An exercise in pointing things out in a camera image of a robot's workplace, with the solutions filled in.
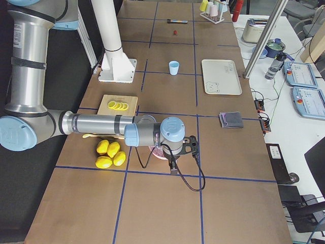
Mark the grey folded cloth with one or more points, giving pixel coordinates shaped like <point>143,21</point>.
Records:
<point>231,120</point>

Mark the yellow cup on rack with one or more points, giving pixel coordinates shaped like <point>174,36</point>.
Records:
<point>203,5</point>

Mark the lemon slices row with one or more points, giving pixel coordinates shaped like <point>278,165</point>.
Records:
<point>119,106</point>

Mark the pink cup on rack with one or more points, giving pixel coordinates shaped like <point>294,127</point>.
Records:
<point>213,10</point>

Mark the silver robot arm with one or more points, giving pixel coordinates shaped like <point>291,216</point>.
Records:
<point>28,122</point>

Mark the blue teach pendant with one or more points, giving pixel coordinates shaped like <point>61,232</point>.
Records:
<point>309,102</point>
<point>299,74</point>

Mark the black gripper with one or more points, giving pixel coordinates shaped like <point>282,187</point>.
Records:
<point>172,158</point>

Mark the red bottle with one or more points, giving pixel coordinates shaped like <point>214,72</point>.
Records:
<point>237,10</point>

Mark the cream toaster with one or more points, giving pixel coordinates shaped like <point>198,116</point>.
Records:
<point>253,29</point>

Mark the clear ice cubes pile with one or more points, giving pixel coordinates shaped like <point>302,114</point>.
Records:
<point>158,151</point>

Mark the yellow lemon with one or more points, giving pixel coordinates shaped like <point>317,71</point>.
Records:
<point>102,147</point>
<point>113,149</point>
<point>103,162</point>
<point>119,158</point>

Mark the yellow green plastic knife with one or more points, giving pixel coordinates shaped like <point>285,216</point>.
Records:
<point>84,136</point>

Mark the wooden cutting board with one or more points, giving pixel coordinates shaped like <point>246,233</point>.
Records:
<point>126,117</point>

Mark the dark blue pot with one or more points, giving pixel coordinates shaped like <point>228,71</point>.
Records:
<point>274,46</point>

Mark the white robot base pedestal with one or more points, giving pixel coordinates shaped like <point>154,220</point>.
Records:
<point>116,66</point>

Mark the steel muddler with black tip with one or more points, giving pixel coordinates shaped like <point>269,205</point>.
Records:
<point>176,21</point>

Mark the light blue cup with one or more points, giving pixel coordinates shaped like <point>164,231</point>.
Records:
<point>174,67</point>

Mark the cream bear tray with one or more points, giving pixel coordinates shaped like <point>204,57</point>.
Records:
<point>220,77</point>

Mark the white cup rack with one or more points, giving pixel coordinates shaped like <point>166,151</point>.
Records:
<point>222,8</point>

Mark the pink bowl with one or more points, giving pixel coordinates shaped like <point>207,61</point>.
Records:
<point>158,153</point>

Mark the clear water bottle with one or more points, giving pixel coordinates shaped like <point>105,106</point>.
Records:
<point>276,65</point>

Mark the aluminium frame post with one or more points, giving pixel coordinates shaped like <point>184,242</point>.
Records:
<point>265,36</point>

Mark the blue bowl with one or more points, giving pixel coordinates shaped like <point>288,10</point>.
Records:
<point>263,54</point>

